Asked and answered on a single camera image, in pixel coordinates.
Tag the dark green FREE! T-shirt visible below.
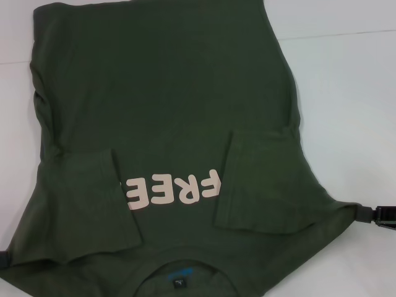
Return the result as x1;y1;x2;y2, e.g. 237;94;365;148
4;0;368;297

